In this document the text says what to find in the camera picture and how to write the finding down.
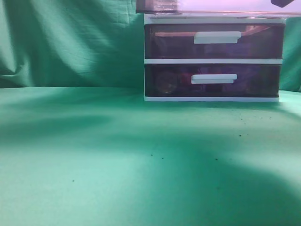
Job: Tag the white drawer cabinet frame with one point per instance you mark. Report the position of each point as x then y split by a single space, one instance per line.
160 19

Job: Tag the dark middle drawer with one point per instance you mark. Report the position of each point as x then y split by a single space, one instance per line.
214 41

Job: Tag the dark bottom drawer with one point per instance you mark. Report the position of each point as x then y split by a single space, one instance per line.
211 80

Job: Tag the green cloth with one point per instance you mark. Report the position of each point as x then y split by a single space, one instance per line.
79 146

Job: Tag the dark drawer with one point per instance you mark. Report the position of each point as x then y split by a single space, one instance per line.
211 80
214 41
225 8

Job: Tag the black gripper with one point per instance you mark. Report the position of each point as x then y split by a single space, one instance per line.
281 3

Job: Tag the dark top drawer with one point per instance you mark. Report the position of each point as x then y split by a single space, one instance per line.
225 8

